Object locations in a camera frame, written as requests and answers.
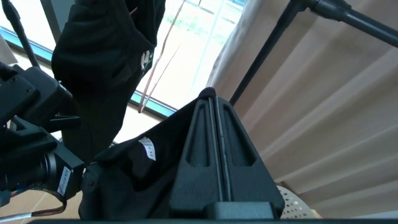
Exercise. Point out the black knitted shorts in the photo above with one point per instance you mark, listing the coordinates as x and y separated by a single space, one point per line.
99 62

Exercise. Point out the black garment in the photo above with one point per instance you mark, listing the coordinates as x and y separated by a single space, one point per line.
130 180

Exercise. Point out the black clothes rack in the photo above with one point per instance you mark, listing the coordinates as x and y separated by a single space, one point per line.
267 46

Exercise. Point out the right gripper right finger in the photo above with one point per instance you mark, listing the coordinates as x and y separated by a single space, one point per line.
248 177

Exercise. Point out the white laundry basket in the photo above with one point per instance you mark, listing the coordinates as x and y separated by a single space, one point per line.
292 205

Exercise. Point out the pink clothes hanger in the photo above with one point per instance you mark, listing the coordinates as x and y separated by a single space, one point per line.
134 11
155 65

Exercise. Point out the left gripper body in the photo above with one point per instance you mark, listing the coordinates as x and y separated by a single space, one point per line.
31 168

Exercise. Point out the beige curtain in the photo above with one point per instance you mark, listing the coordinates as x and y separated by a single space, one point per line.
326 109

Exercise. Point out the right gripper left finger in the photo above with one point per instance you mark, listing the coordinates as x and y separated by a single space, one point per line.
192 174

